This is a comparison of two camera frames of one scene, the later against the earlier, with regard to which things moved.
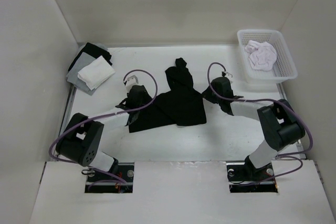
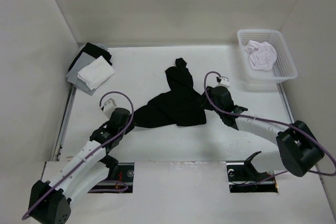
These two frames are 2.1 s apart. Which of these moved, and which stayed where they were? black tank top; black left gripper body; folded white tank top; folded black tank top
Moved: black left gripper body
Stayed: folded black tank top; black tank top; folded white tank top
